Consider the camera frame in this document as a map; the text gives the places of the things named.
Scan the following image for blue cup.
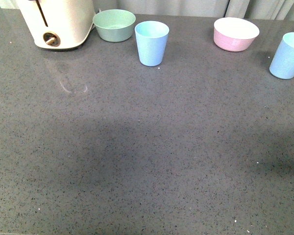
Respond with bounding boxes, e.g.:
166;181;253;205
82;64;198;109
269;32;294;79
135;21;170;67

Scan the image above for green bowl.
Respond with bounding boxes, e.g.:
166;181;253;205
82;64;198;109
93;9;136;43

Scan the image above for pink bowl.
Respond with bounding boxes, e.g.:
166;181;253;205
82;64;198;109
214;17;260;52

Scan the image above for grey curtain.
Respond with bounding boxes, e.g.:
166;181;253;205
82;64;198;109
0;0;294;21

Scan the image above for cream white toaster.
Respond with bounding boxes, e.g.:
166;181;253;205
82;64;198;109
17;0;95;49

